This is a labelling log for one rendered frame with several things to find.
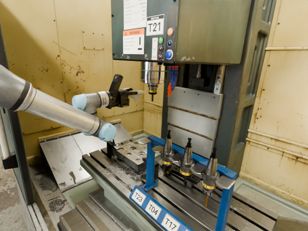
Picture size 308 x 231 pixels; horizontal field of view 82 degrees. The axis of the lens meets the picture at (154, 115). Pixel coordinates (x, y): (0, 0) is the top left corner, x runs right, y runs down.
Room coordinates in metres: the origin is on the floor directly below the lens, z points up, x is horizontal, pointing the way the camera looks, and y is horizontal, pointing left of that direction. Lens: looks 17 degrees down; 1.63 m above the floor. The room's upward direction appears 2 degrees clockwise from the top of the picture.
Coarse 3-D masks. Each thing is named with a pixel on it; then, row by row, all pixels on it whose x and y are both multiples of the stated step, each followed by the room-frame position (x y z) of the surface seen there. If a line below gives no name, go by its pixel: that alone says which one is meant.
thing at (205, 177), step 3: (204, 168) 0.61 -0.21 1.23; (204, 171) 0.59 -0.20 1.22; (204, 174) 0.57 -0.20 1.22; (219, 174) 0.58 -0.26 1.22; (204, 177) 0.58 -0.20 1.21; (207, 177) 0.57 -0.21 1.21; (210, 177) 0.56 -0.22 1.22; (213, 177) 0.56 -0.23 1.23; (216, 177) 0.56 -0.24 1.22; (204, 180) 0.57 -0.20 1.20; (207, 180) 0.57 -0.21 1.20; (210, 180) 0.56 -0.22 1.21; (213, 180) 0.56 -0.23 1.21; (213, 183) 0.56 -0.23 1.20
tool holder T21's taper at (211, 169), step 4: (212, 160) 0.57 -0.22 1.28; (216, 160) 0.58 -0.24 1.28; (208, 164) 0.58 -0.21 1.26; (212, 164) 0.57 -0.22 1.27; (216, 164) 0.58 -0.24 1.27; (208, 168) 0.58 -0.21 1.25; (212, 168) 0.57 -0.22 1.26; (216, 168) 0.57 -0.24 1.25; (208, 172) 0.57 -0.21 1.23; (212, 172) 0.57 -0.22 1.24; (216, 172) 0.57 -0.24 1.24
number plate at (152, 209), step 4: (148, 204) 0.71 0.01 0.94; (152, 204) 0.70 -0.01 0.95; (148, 208) 0.70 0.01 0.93; (152, 208) 0.69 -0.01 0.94; (156, 208) 0.68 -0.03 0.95; (160, 208) 0.68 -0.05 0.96; (148, 212) 0.68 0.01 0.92; (152, 212) 0.68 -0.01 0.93; (156, 212) 0.67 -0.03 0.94; (156, 216) 0.66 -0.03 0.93
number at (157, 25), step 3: (156, 21) 0.79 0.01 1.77; (159, 21) 0.77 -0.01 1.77; (153, 24) 0.80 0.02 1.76; (156, 24) 0.79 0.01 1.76; (159, 24) 0.77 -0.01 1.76; (153, 27) 0.80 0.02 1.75; (156, 27) 0.78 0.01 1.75; (159, 27) 0.77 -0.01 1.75; (153, 30) 0.80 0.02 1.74; (156, 30) 0.78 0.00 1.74; (159, 30) 0.77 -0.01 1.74
